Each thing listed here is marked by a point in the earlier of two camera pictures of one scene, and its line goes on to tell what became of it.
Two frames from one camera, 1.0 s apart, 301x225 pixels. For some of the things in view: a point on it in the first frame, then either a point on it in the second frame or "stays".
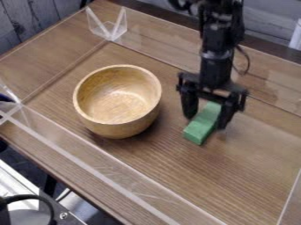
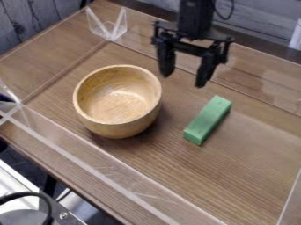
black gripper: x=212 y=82 to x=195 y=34
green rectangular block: x=198 y=129 stays
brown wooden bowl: x=116 y=98 stays
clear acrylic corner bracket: x=107 y=30 stays
